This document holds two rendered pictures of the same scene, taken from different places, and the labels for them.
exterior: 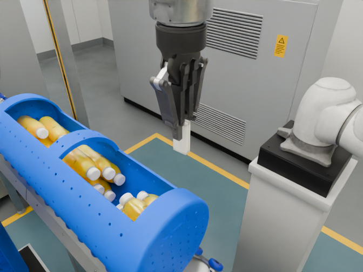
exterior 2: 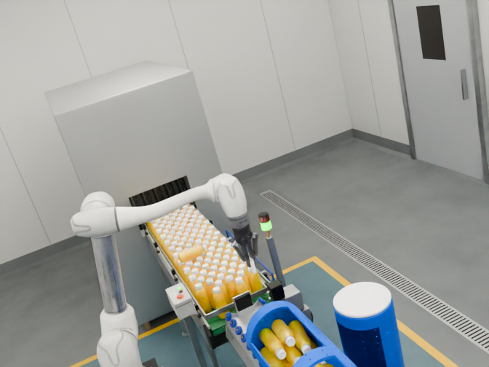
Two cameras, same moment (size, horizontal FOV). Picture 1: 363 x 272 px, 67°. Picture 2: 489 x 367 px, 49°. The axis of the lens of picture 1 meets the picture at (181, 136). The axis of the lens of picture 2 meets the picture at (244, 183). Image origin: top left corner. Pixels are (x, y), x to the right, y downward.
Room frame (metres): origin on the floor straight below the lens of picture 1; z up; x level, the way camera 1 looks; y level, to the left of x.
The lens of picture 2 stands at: (2.16, 1.12, 2.60)
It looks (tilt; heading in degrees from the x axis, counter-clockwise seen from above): 21 degrees down; 211
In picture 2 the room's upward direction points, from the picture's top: 15 degrees counter-clockwise
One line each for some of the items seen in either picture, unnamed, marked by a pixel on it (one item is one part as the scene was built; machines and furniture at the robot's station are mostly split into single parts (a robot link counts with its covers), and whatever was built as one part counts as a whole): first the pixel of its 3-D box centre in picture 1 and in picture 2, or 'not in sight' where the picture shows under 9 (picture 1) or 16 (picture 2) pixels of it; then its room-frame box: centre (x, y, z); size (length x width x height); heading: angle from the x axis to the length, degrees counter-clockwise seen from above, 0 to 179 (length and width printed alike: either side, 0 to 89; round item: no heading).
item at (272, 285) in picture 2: not in sight; (275, 291); (-0.06, -0.21, 0.95); 0.10 x 0.07 x 0.10; 138
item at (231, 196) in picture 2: not in sight; (231, 194); (0.41, -0.01, 1.78); 0.13 x 0.11 x 0.16; 37
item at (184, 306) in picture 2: not in sight; (180, 300); (0.19, -0.66, 1.05); 0.20 x 0.10 x 0.10; 48
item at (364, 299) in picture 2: not in sight; (362, 298); (0.07, 0.33, 1.03); 0.28 x 0.28 x 0.01
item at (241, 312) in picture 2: not in sight; (244, 304); (0.12, -0.31, 0.99); 0.10 x 0.02 x 0.12; 138
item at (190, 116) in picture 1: (185, 89); (244, 249); (0.43, -0.01, 1.53); 0.04 x 0.01 x 0.11; 54
